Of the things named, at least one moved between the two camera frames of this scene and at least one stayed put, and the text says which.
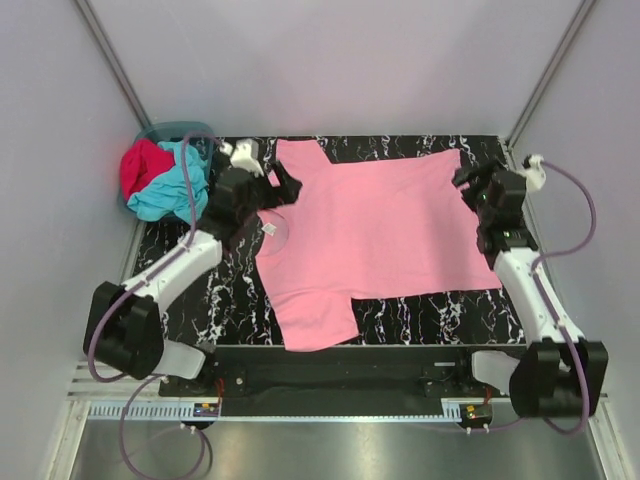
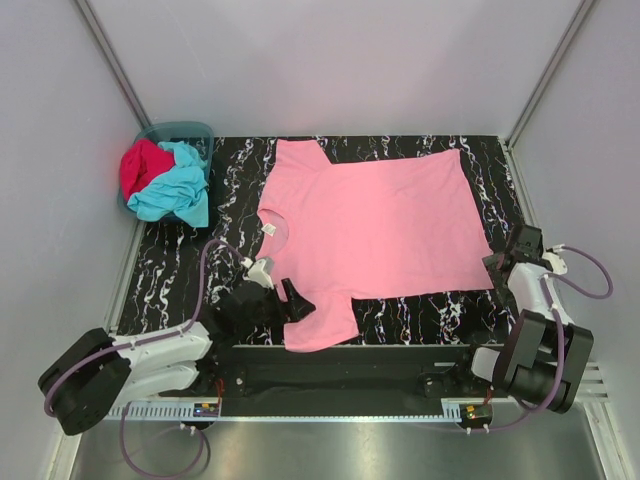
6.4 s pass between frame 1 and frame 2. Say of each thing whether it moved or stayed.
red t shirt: stayed
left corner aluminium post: stayed
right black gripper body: moved
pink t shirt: stayed
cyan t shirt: stayed
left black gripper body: moved
